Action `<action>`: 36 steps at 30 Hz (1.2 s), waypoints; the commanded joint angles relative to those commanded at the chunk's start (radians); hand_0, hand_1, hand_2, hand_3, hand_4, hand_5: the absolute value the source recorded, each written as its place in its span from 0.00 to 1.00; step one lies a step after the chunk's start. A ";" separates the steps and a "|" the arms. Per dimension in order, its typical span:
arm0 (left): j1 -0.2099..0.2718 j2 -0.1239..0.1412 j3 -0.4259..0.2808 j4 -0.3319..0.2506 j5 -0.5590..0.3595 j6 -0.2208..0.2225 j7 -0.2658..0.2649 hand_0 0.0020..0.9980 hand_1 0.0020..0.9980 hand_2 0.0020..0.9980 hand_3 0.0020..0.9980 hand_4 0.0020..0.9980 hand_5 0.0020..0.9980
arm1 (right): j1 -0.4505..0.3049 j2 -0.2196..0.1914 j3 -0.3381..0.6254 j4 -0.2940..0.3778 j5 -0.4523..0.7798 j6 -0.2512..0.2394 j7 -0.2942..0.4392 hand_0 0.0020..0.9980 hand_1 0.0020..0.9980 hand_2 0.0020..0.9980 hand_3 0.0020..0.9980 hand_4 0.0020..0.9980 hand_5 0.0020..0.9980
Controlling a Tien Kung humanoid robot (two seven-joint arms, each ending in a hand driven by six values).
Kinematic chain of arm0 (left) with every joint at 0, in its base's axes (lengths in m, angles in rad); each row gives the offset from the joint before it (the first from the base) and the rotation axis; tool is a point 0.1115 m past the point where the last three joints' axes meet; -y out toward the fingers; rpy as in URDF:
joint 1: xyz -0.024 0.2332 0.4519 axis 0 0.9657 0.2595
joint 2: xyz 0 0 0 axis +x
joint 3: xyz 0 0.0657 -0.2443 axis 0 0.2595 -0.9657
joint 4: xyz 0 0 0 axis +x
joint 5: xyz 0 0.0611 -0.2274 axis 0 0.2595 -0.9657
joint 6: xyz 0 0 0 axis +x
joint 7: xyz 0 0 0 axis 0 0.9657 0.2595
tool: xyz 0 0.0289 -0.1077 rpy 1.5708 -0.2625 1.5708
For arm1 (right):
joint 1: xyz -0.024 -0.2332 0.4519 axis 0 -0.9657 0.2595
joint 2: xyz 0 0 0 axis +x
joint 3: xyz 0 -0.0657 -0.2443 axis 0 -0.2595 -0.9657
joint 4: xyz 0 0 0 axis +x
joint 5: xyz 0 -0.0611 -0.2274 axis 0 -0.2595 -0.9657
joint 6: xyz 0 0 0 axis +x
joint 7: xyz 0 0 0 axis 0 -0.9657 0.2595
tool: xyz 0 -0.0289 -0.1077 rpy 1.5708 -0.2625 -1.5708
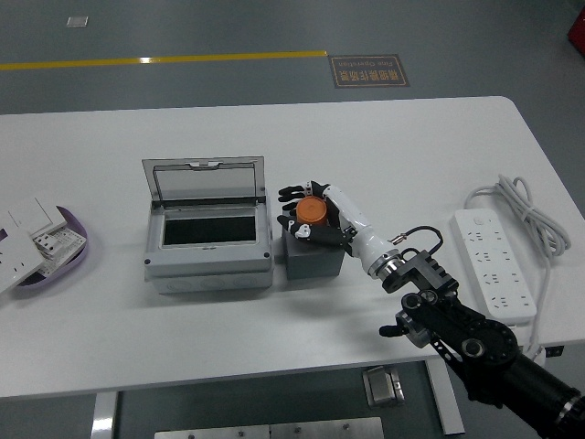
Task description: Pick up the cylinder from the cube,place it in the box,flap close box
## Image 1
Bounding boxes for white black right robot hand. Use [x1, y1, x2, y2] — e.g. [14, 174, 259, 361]
[276, 179, 398, 274]

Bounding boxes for grey electrical box clear lid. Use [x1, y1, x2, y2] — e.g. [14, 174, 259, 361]
[141, 155, 275, 296]

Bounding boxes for dark grey cube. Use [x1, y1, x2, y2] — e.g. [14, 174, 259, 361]
[280, 223, 346, 281]

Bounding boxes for grey metal box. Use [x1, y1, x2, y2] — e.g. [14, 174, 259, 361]
[362, 365, 407, 407]

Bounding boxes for white power strip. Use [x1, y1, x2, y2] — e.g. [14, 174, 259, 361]
[449, 208, 538, 321]

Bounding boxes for brown floor sign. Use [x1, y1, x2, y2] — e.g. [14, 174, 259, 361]
[328, 54, 410, 90]

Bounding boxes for white table leg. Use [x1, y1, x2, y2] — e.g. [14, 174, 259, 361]
[424, 359, 466, 435]
[90, 391, 119, 439]

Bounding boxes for yellow floor tape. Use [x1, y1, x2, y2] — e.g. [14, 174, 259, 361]
[0, 49, 329, 72]

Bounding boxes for purple tray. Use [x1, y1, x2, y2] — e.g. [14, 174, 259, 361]
[8, 205, 89, 299]

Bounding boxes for red object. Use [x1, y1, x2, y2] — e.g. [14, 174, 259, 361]
[566, 6, 585, 60]

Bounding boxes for white socket module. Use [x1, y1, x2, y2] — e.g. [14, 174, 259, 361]
[30, 227, 87, 277]

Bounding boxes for large white socket panel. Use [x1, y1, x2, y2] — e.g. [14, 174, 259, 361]
[0, 227, 46, 294]

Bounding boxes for white power cord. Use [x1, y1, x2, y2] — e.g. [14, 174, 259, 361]
[464, 173, 572, 357]

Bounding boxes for grey metal base plate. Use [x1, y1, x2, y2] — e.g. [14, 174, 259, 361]
[154, 416, 385, 439]

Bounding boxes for white switch plate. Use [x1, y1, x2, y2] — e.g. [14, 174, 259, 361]
[7, 197, 68, 235]

